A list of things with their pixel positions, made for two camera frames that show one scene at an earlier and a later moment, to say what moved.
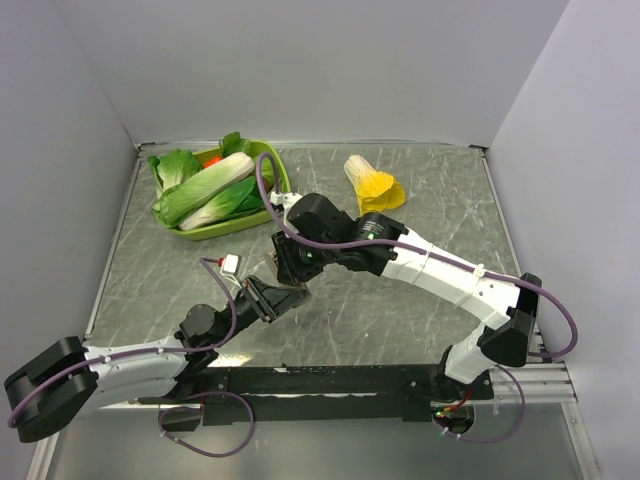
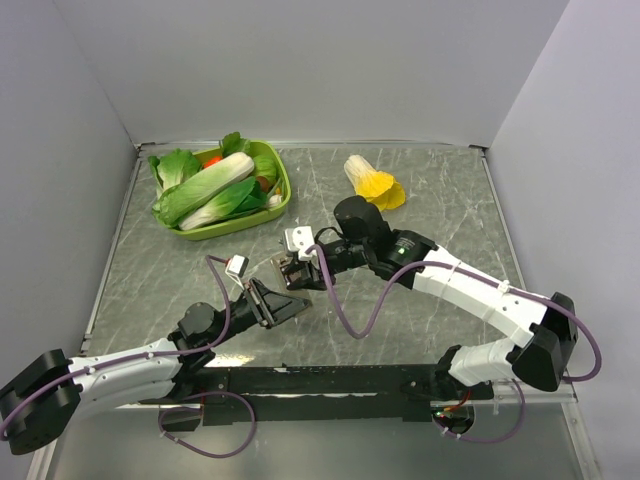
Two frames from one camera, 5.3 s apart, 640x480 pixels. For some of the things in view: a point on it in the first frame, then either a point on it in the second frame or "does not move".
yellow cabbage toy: (375, 189) does not move
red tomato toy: (216, 159) does not move
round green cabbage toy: (267, 170) does not move
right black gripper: (291, 270) → (306, 280)
